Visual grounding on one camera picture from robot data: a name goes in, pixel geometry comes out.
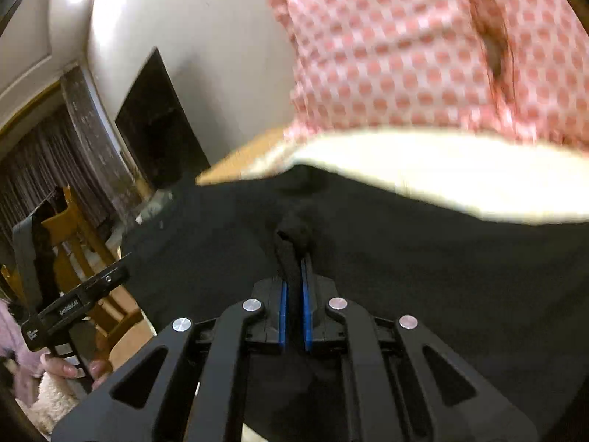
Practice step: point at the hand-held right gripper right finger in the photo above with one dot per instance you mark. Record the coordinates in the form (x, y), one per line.
(306, 313)

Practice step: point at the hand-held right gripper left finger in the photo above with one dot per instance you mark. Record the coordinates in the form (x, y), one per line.
(283, 313)

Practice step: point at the black pants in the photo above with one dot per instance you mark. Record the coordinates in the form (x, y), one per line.
(414, 262)

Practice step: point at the person's pink sleeved forearm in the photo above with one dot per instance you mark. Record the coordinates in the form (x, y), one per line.
(16, 336)

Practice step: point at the wooden chair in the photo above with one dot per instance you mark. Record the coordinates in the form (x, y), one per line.
(78, 248)

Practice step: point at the brown curtain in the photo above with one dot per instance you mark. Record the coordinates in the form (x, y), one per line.
(46, 170)

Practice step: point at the wooden table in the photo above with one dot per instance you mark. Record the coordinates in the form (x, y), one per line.
(239, 156)

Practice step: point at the dark fireplace opening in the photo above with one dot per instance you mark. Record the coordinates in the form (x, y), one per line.
(158, 129)

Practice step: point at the pink checkered blanket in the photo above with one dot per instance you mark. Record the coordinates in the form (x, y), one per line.
(414, 78)

